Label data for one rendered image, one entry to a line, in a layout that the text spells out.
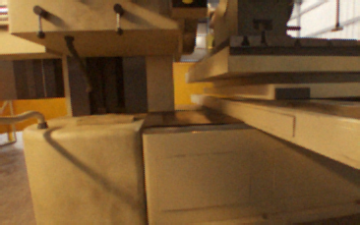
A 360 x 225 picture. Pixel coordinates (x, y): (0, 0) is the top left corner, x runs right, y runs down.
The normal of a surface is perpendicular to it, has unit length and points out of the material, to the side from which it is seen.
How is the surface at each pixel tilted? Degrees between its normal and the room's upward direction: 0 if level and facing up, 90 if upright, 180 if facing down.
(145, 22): 90
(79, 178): 90
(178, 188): 90
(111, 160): 90
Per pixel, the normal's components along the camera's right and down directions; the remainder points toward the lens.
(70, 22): 0.10, 0.12
